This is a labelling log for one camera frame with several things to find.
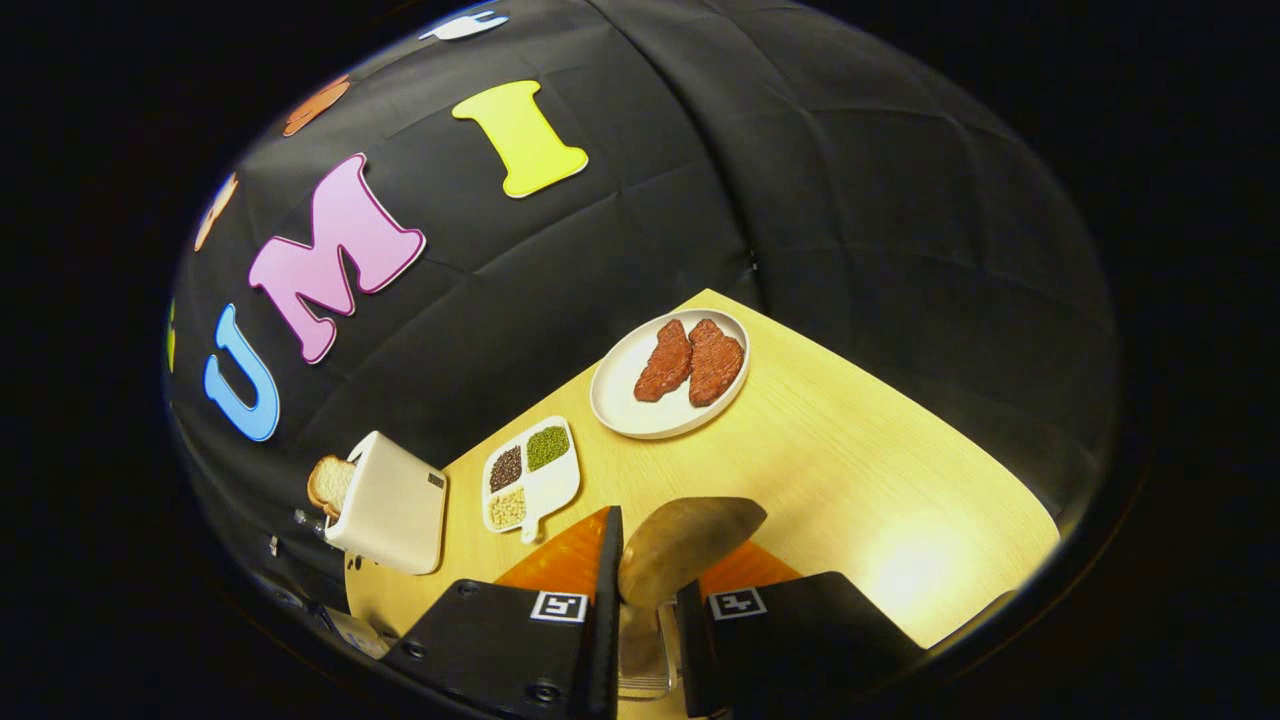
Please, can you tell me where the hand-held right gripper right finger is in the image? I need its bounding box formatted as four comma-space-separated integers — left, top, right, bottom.
675, 540, 926, 720

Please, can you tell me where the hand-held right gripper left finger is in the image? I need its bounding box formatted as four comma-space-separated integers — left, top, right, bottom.
380, 505, 626, 720

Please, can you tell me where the wooden spoon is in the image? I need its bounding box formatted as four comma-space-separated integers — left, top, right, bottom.
617, 497, 768, 686

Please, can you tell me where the white divided bean dish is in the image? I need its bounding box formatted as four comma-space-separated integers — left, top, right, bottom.
482, 416, 582, 545

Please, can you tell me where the white round plate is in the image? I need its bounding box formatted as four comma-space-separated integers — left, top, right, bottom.
590, 308, 751, 441

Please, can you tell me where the white toaster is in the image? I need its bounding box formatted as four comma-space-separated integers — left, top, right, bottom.
295, 431, 449, 576

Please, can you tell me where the red meat slice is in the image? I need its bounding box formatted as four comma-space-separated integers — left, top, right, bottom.
688, 318, 746, 407
634, 319, 693, 403

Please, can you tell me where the bread slice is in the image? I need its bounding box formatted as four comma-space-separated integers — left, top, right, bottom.
307, 455, 358, 519

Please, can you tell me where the black backdrop cloth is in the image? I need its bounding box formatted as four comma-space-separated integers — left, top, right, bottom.
165, 0, 1119, 641

